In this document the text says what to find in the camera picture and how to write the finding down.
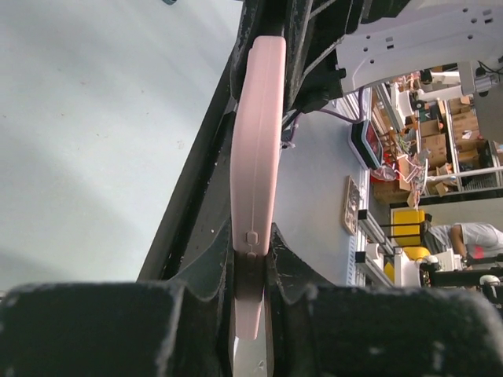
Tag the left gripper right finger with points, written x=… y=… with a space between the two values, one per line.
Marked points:
x=315 y=328

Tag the pink phone case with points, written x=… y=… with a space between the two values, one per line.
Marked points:
x=254 y=162

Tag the red tablet device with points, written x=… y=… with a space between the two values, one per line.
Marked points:
x=366 y=145

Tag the person in grey shirt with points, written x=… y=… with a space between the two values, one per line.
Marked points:
x=470 y=240

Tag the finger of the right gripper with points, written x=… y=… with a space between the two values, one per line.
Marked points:
x=313 y=30
x=254 y=22

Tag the yellow chair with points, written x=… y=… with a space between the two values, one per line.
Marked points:
x=404 y=271

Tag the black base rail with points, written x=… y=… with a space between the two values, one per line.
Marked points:
x=179 y=219

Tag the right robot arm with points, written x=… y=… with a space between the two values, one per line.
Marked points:
x=336 y=47

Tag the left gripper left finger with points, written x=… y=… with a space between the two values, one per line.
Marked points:
x=178 y=327

